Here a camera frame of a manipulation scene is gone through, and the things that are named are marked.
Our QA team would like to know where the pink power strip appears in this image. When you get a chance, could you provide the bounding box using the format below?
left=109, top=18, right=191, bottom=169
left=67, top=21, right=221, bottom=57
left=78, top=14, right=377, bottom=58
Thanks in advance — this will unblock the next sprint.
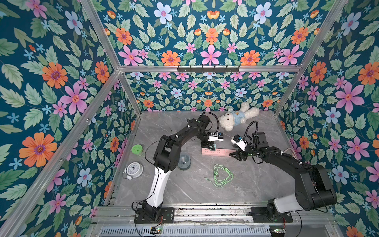
left=201, top=148, right=236, bottom=157

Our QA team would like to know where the green charging cable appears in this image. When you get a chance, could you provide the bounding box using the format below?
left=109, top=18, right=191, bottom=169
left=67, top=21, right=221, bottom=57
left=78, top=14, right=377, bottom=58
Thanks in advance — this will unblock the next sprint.
left=204, top=164, right=235, bottom=188

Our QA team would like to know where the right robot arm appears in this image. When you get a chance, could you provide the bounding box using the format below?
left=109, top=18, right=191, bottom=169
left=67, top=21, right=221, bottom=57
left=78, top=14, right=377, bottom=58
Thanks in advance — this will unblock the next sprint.
left=230, top=132, right=337, bottom=220

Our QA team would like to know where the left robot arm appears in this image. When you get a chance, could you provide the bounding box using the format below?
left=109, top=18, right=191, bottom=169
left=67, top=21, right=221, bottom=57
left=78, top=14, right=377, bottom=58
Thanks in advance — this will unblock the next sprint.
left=138, top=112, right=223, bottom=221

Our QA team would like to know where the white teddy bear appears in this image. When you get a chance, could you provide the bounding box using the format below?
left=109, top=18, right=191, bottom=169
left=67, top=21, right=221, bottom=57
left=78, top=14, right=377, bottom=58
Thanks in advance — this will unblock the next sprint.
left=219, top=102, right=260, bottom=131

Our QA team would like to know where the green tape roll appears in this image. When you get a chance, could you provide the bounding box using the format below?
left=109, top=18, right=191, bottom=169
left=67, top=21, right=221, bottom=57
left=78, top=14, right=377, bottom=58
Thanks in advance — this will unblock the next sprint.
left=131, top=144, right=144, bottom=157

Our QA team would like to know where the white alarm clock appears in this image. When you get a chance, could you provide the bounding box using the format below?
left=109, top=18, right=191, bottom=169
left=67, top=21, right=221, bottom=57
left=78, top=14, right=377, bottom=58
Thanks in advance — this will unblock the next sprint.
left=123, top=162, right=144, bottom=180

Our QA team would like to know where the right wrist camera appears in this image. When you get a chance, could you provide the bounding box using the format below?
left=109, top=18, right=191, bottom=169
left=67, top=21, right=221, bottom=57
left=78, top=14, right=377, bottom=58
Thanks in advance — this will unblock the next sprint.
left=231, top=135, right=247, bottom=151

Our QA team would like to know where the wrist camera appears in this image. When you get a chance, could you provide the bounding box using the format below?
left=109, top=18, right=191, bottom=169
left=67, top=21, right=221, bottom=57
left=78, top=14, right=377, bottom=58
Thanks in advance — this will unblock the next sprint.
left=208, top=132, right=224, bottom=142
left=231, top=135, right=247, bottom=151

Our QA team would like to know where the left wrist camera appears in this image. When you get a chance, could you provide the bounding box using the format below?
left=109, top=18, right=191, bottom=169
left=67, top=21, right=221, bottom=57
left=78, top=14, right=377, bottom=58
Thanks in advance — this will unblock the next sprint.
left=208, top=132, right=224, bottom=142

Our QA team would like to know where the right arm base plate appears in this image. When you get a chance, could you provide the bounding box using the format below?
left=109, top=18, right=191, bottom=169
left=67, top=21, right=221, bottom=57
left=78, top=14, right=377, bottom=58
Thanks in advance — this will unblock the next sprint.
left=249, top=206, right=293, bottom=223

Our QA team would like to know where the black hook rail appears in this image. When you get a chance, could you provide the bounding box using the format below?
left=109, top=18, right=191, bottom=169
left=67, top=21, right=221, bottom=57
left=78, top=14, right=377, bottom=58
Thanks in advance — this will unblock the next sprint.
left=177, top=65, right=240, bottom=74

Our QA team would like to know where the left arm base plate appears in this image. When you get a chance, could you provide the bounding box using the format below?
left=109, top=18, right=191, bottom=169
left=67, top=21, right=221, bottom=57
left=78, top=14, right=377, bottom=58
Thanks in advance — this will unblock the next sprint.
left=134, top=207, right=175, bottom=224

